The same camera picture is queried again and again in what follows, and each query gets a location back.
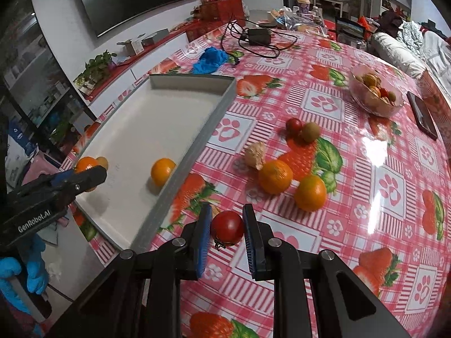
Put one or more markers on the white rectangular tray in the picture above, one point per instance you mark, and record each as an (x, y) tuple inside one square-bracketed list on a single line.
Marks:
[(141, 130)]

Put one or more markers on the small grey box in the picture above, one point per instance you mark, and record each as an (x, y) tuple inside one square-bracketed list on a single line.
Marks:
[(155, 38)]

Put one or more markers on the green potted plant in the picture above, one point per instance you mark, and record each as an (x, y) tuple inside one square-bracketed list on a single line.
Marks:
[(98, 65)]

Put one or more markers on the white blue carton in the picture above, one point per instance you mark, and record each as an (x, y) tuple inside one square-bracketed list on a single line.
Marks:
[(19, 148)]

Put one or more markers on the red gift boxes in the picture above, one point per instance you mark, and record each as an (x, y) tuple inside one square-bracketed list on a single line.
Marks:
[(218, 8)]

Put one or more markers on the large red tomato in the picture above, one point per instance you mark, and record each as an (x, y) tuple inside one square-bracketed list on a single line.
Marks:
[(227, 227)]

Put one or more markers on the small tangerine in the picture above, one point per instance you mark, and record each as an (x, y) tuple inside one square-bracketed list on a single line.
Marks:
[(86, 164)]

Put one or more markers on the brown round fruit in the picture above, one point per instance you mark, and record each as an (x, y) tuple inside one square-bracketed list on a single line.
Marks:
[(310, 132)]

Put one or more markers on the glass door cabinet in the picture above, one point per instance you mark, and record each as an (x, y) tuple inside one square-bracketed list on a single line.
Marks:
[(42, 88)]

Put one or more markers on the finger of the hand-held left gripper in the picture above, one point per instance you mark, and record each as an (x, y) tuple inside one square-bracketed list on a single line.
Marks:
[(88, 180), (60, 177)]

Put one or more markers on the white television cabinet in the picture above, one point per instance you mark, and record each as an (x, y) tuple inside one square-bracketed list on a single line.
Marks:
[(141, 72)]

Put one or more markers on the orange with green tinge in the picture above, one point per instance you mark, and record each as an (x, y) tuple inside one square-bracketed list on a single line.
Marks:
[(310, 193)]

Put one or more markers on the crumpled blue glove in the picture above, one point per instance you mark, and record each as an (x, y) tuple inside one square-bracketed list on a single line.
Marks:
[(209, 60)]

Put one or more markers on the small red cherry tomato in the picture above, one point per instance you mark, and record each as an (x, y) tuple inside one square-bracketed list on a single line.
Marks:
[(294, 125)]

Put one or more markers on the pile of small fruits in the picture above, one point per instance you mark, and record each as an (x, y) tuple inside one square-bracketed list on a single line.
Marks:
[(371, 82)]

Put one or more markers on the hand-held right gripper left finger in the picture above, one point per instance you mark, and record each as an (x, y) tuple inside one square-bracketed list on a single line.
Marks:
[(205, 243)]

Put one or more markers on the person's left hand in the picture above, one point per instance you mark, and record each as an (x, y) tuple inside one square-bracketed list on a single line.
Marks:
[(35, 278)]

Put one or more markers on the dark clothes pile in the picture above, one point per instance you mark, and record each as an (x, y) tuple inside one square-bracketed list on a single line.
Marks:
[(393, 19)]

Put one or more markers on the dried fruit husk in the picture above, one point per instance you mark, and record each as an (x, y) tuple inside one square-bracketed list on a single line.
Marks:
[(255, 155)]

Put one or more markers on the red strawberry print tablecloth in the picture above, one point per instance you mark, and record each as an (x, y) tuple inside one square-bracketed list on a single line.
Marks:
[(352, 183)]

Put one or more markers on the open white cardboard box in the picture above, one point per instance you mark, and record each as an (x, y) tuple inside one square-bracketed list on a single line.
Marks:
[(130, 46)]

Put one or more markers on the purple white cup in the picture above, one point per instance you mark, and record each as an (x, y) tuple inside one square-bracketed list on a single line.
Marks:
[(303, 6)]

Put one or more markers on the white side table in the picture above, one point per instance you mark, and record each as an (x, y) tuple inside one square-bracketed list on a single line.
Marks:
[(329, 0)]

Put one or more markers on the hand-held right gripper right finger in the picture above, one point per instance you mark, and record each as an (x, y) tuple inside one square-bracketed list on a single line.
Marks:
[(249, 244)]

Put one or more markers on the large bumpy tangerine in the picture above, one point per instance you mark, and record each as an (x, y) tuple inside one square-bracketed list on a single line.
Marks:
[(275, 176)]

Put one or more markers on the black smartphone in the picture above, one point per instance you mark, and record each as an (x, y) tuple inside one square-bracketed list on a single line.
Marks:
[(421, 114)]

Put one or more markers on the smooth orange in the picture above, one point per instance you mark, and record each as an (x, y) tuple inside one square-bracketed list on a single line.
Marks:
[(162, 171)]

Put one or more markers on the glass fruit bowl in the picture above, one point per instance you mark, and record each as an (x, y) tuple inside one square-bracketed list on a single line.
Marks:
[(375, 107)]

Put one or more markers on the small yellow fruit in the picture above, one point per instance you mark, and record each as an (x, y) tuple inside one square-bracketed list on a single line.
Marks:
[(103, 162)]

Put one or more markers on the grey white blanket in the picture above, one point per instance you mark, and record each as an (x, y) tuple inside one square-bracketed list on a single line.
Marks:
[(398, 51)]

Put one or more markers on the clear plastic food bag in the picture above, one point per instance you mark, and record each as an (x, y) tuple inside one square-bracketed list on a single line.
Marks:
[(292, 19)]

